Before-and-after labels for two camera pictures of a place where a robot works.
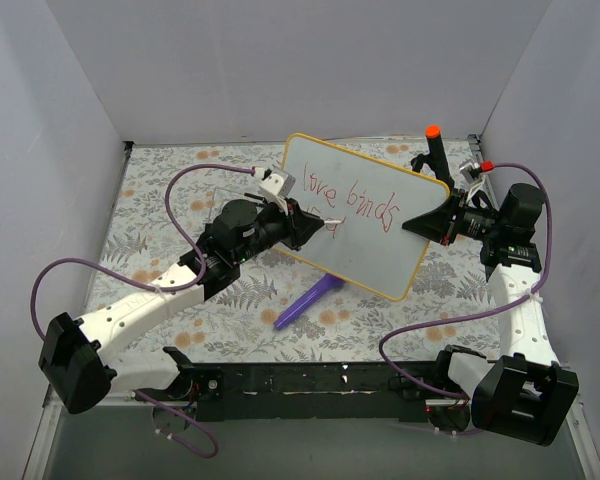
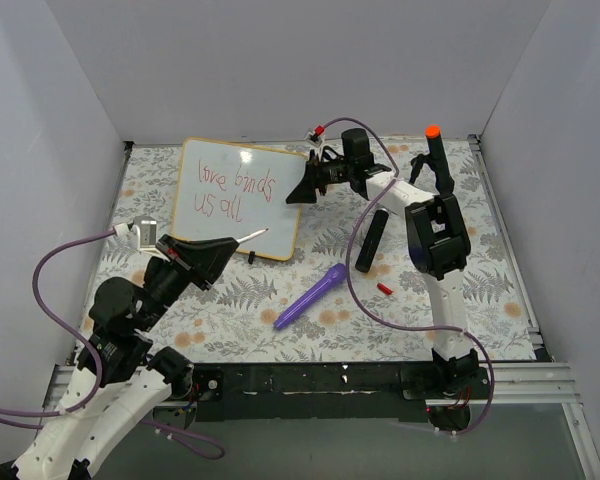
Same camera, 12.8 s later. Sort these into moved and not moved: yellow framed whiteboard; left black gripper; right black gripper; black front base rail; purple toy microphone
Moved: right black gripper; left black gripper; yellow framed whiteboard
Not moved: black front base rail; purple toy microphone
